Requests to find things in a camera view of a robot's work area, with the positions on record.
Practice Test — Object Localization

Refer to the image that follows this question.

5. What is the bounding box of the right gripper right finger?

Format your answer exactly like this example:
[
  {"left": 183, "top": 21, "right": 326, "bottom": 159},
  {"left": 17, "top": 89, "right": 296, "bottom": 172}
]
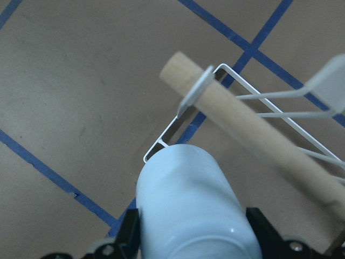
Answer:
[{"left": 245, "top": 207, "right": 284, "bottom": 259}]

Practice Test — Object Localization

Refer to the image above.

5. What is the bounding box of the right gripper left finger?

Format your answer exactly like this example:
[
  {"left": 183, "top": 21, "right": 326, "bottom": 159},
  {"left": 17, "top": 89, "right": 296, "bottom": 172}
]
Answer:
[{"left": 114, "top": 208, "right": 140, "bottom": 258}]

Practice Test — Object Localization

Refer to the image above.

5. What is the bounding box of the light blue plastic cup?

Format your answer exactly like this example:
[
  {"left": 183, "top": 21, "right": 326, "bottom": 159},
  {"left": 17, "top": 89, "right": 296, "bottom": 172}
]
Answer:
[{"left": 136, "top": 144, "right": 262, "bottom": 258}]

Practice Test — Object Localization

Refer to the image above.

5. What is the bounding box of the white wire cup rack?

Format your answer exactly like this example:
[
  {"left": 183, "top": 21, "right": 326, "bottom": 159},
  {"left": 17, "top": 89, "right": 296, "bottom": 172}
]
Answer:
[{"left": 143, "top": 53, "right": 345, "bottom": 211}]

